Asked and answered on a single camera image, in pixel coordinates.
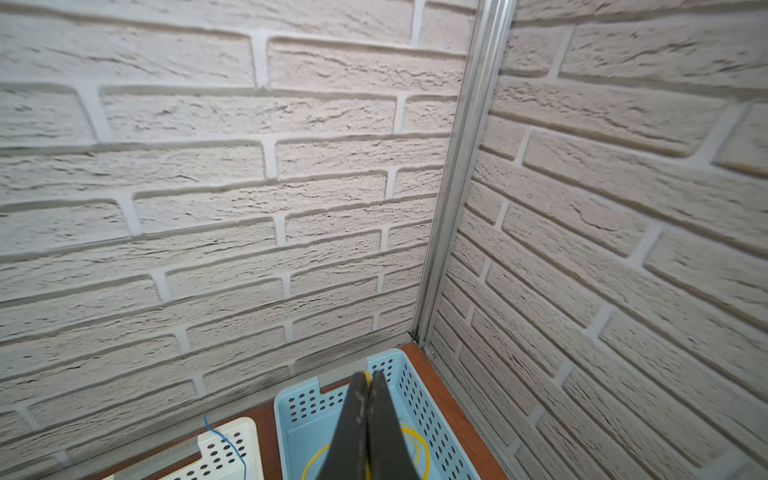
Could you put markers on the blue perforated basket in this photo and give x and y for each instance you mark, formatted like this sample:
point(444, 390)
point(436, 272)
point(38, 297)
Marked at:
point(306, 419)

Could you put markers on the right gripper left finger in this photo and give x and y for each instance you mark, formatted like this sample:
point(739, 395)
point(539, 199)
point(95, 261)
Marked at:
point(347, 454)

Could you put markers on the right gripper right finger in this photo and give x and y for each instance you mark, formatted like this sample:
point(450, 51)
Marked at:
point(387, 452)

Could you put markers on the white perforated basket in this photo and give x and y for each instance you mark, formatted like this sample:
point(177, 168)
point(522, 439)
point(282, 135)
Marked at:
point(230, 451)

